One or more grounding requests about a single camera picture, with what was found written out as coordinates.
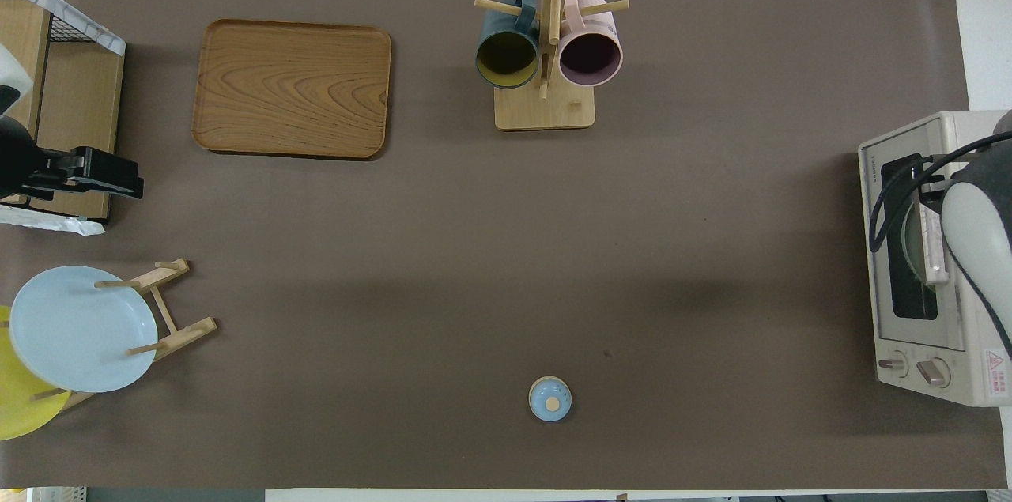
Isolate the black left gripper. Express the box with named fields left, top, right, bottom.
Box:
left=0, top=116, right=145, bottom=202

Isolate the mint green plate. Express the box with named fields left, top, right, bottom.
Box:
left=900, top=200, right=927, bottom=285

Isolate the white toaster oven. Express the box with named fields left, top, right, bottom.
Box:
left=858, top=110, right=1012, bottom=408

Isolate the wooden step shelf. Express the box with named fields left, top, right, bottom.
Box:
left=0, top=0, right=126, bottom=220

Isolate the white checkered cloth liner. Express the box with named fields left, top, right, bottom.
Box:
left=0, top=0, right=127, bottom=236

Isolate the light blue plate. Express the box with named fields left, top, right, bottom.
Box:
left=9, top=266, right=159, bottom=394

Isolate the wooden plate rack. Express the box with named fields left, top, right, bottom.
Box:
left=30, top=258, right=218, bottom=413

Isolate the wooden tray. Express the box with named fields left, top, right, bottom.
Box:
left=192, top=18, right=394, bottom=160

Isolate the yellow plate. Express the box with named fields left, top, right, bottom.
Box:
left=0, top=304, right=72, bottom=441

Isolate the dark teal mug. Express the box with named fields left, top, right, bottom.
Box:
left=474, top=0, right=541, bottom=90

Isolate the wooden mug rack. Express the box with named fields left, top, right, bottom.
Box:
left=473, top=0, right=631, bottom=131

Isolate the brown table mat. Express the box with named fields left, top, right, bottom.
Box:
left=0, top=0, right=1009, bottom=491

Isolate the small blue bell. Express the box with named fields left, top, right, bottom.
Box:
left=528, top=376, right=573, bottom=423

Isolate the pink mug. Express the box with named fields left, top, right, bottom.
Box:
left=557, top=0, right=625, bottom=88

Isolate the black wire basket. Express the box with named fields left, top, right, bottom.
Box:
left=0, top=0, right=104, bottom=44

